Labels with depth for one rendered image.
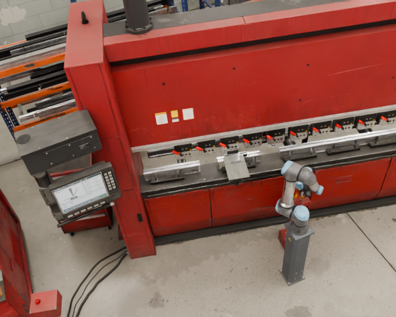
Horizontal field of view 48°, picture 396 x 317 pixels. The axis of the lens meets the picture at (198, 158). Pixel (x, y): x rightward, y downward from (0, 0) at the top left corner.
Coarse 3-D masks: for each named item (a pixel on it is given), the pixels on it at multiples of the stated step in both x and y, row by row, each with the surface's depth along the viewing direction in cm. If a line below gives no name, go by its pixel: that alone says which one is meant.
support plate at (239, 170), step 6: (240, 156) 394; (228, 162) 390; (240, 162) 388; (228, 168) 385; (234, 168) 384; (240, 168) 384; (246, 168) 383; (228, 174) 380; (234, 174) 380; (240, 174) 379; (246, 174) 379
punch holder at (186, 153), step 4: (184, 144) 372; (188, 144) 372; (176, 148) 373; (180, 148) 374; (184, 148) 375; (188, 148) 376; (184, 152) 378; (188, 152) 378; (192, 152) 379; (176, 156) 379; (184, 156) 381; (188, 156) 382
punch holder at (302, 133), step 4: (308, 124) 377; (288, 128) 387; (292, 128) 378; (296, 128) 378; (300, 128) 379; (304, 128) 380; (288, 132) 391; (296, 132) 382; (300, 132) 382; (304, 132) 383; (292, 136) 384; (296, 136) 385; (300, 136) 386; (304, 136) 387; (292, 140) 388
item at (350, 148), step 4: (356, 144) 406; (336, 148) 404; (340, 148) 404; (344, 148) 403; (348, 148) 403; (352, 148) 403; (356, 148) 403; (328, 152) 402; (332, 152) 401; (336, 152) 402; (340, 152) 403; (344, 152) 404
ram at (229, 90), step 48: (240, 48) 320; (288, 48) 319; (336, 48) 326; (384, 48) 333; (144, 96) 330; (192, 96) 337; (240, 96) 344; (288, 96) 352; (336, 96) 360; (384, 96) 368; (144, 144) 364
